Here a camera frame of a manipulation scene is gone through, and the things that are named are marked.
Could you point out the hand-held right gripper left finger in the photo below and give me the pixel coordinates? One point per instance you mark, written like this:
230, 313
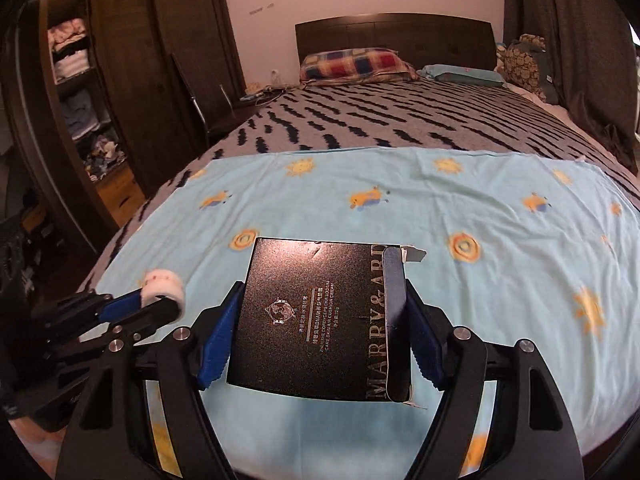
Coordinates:
215, 350

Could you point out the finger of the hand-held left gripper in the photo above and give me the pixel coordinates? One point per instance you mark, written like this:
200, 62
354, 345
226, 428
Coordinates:
122, 307
147, 322

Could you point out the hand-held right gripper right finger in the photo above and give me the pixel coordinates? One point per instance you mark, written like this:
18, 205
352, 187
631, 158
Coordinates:
425, 347

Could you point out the small white jar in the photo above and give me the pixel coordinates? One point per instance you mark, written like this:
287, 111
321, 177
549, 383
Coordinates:
162, 290

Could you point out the black box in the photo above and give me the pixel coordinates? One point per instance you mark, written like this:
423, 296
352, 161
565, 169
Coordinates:
300, 320

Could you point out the light blue sun-print blanket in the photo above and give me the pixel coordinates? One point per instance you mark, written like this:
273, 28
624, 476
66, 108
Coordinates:
400, 200

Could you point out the dark chair with metal legs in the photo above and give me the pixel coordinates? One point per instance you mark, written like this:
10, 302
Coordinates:
200, 105

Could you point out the grey black striped bedspread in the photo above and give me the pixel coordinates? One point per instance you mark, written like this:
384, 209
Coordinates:
400, 115

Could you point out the stacks of folded clothes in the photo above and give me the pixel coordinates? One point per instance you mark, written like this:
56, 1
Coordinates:
75, 60

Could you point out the dark wooden wardrobe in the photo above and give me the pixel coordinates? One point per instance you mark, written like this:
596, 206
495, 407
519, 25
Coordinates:
150, 35

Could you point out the light blue pillow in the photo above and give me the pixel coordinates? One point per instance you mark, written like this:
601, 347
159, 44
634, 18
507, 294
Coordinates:
460, 75

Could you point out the plaid pillow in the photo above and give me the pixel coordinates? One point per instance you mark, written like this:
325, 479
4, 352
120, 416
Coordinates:
355, 65

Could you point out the patterned brown cushion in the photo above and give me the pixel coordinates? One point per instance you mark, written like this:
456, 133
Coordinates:
525, 67

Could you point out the dark wooden headboard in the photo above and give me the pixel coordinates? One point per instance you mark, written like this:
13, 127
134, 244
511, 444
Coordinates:
390, 30

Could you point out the window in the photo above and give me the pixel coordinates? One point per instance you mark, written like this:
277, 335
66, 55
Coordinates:
635, 75

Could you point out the dark grey curtain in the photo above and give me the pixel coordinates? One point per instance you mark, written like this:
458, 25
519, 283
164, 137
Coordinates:
565, 25

